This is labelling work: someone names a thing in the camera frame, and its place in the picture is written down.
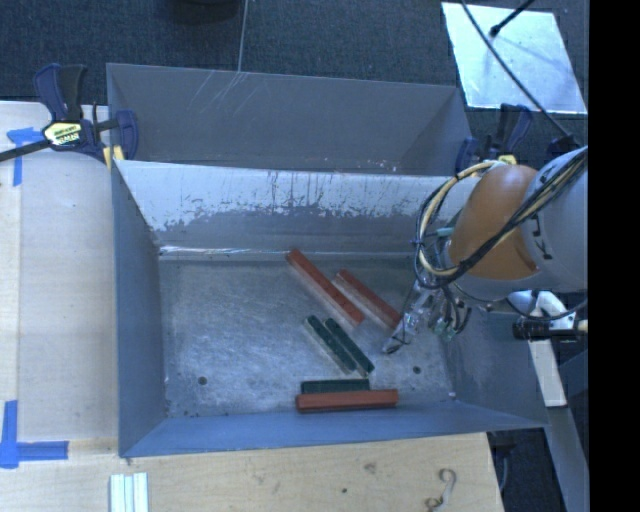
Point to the grey metal bin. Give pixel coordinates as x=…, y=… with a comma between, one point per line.
x=240, y=320

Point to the black cylinder on white bracket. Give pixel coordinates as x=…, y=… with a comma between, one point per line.
x=537, y=327

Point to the pale wood board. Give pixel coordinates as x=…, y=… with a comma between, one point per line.
x=65, y=300

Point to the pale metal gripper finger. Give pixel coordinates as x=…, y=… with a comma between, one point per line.
x=395, y=334
x=406, y=336

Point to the red-brown flat block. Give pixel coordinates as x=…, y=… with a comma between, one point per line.
x=327, y=290
x=371, y=300
x=345, y=400

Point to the dark green flat block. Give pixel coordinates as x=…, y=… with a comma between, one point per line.
x=331, y=346
x=351, y=347
x=334, y=385

